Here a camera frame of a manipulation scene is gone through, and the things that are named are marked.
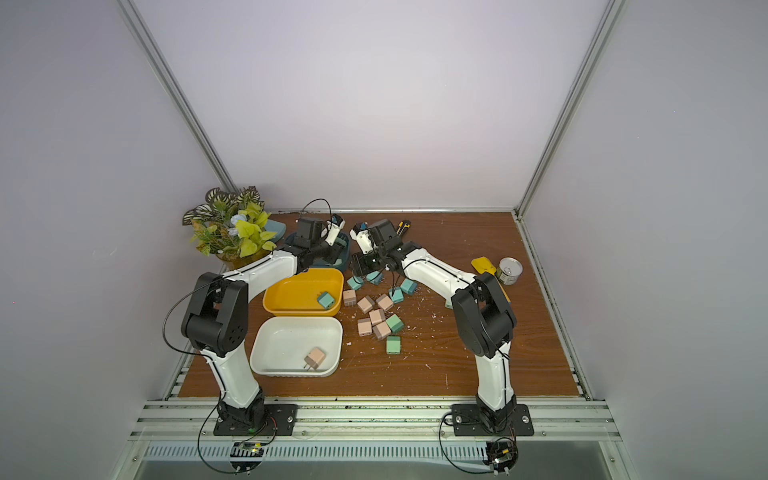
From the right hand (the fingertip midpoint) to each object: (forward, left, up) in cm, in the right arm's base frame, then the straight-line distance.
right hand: (354, 255), depth 89 cm
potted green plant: (+2, +34, +10) cm, 36 cm away
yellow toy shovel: (+5, -42, -13) cm, 45 cm away
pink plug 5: (-17, -3, -14) cm, 22 cm away
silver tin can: (+3, -50, -11) cm, 52 cm away
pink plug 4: (-8, +2, -12) cm, 15 cm away
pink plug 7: (-27, +10, -12) cm, 31 cm away
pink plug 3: (-14, -7, -13) cm, 20 cm away
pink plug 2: (-10, -3, -13) cm, 16 cm away
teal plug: (-1, -5, -10) cm, 12 cm away
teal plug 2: (-2, +1, -13) cm, 13 cm away
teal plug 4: (-6, -13, -14) cm, 20 cm away
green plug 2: (-22, -12, -14) cm, 29 cm away
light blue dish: (+23, +35, -13) cm, 44 cm away
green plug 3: (-9, +10, -12) cm, 18 cm away
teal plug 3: (-2, -17, -14) cm, 22 cm away
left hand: (+9, +6, -4) cm, 11 cm away
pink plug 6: (-18, -9, -13) cm, 24 cm away
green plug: (-16, -13, -13) cm, 24 cm away
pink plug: (-9, -9, -13) cm, 18 cm away
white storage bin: (-22, +21, -14) cm, 34 cm away
